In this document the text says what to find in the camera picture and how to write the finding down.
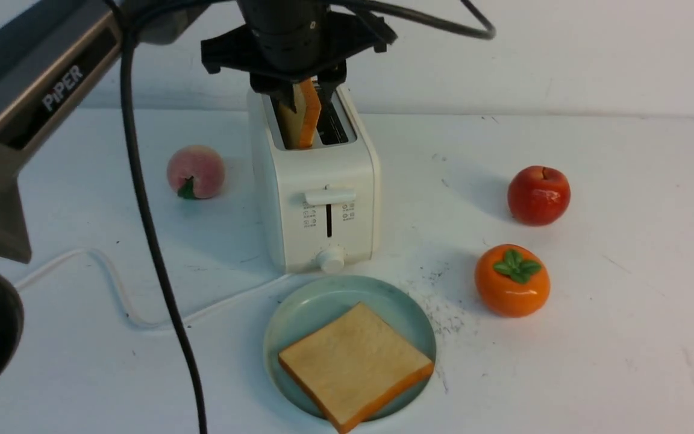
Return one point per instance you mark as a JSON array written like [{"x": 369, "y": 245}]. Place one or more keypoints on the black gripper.
[{"x": 286, "y": 42}]

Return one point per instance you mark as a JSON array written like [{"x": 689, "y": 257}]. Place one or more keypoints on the toast slice from slot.
[
  {"x": 298, "y": 120},
  {"x": 354, "y": 366}
]

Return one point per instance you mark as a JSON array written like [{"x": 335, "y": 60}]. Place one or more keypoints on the light blue round plate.
[{"x": 319, "y": 302}]

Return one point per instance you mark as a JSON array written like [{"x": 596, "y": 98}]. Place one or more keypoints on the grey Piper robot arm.
[{"x": 53, "y": 54}]

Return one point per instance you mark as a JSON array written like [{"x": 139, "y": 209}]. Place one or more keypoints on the white two-slot toaster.
[{"x": 319, "y": 207}]

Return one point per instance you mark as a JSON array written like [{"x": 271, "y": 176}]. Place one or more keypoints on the pink peach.
[{"x": 196, "y": 172}]

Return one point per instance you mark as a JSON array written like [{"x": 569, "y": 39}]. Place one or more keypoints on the red apple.
[{"x": 538, "y": 195}]

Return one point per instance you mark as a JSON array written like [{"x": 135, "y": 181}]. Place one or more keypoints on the orange persimmon with green leaf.
[{"x": 511, "y": 281}]

